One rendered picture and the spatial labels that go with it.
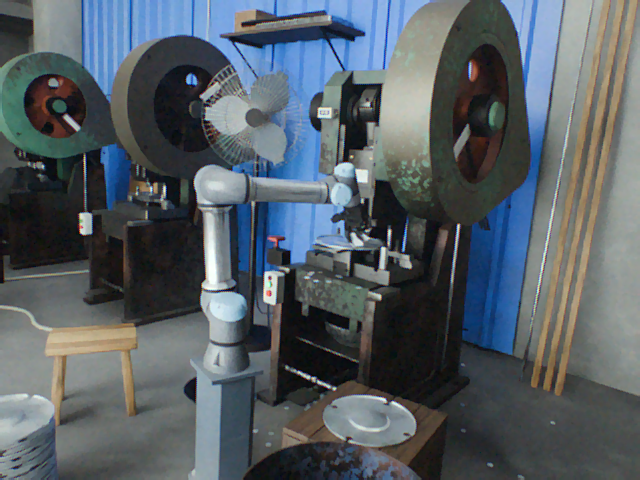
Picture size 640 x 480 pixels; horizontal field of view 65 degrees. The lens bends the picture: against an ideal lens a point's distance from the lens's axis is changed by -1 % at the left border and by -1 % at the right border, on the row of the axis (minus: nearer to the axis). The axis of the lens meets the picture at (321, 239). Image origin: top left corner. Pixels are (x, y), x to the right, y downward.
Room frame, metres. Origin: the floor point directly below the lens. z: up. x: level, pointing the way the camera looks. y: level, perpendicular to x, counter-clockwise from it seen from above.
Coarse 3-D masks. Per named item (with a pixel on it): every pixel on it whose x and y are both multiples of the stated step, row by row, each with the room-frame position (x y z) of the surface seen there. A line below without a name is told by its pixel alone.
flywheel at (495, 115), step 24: (480, 48) 2.03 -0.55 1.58; (480, 72) 2.05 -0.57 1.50; (504, 72) 2.13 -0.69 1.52; (456, 96) 1.91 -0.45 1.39; (480, 96) 1.90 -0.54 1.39; (504, 96) 2.17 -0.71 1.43; (456, 120) 1.91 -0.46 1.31; (480, 120) 1.86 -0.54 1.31; (504, 120) 2.19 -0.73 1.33; (456, 144) 1.84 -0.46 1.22; (480, 144) 2.12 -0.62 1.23; (480, 168) 2.14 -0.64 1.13
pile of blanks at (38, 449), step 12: (36, 432) 1.33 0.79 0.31; (48, 432) 1.38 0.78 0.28; (12, 444) 1.27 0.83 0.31; (24, 444) 1.30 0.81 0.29; (36, 444) 1.33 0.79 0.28; (48, 444) 1.37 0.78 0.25; (0, 456) 1.26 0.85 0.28; (12, 456) 1.27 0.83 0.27; (24, 456) 1.29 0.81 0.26; (36, 456) 1.34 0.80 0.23; (48, 456) 1.38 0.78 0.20; (0, 468) 1.26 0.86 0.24; (12, 468) 1.27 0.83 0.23; (24, 468) 1.29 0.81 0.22; (36, 468) 1.33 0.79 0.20; (48, 468) 1.37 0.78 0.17
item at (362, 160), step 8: (352, 152) 2.20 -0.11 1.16; (360, 152) 2.17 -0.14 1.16; (368, 152) 2.14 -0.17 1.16; (352, 160) 2.19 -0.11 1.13; (360, 160) 2.17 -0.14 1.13; (368, 160) 2.14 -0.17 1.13; (360, 168) 2.17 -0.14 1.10; (368, 168) 2.14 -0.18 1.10; (360, 176) 2.16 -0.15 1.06; (368, 176) 2.14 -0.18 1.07; (360, 184) 2.16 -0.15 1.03; (368, 184) 2.14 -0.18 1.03; (360, 192) 2.16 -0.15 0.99; (368, 192) 2.13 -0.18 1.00; (368, 200) 2.13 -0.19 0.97; (376, 200) 2.13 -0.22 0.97; (384, 200) 2.18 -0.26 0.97; (368, 208) 2.13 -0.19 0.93; (376, 208) 2.14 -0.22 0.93; (384, 208) 2.19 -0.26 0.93; (376, 216) 2.14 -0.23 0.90; (384, 216) 2.19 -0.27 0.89
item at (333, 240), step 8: (320, 240) 2.13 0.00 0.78; (328, 240) 2.14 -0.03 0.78; (336, 240) 2.12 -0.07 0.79; (344, 240) 2.13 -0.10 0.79; (368, 240) 2.20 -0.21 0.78; (376, 240) 2.21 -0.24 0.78; (344, 248) 1.99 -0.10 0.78; (352, 248) 2.02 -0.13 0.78; (360, 248) 1.99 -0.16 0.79; (368, 248) 2.01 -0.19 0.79; (376, 248) 2.03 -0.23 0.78
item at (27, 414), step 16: (0, 400) 1.48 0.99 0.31; (16, 400) 1.49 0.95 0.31; (32, 400) 1.50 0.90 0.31; (48, 400) 1.50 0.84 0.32; (0, 416) 1.39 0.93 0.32; (16, 416) 1.39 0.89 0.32; (32, 416) 1.41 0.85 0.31; (48, 416) 1.41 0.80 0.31; (0, 432) 1.32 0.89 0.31; (16, 432) 1.32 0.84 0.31; (32, 432) 1.32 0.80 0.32
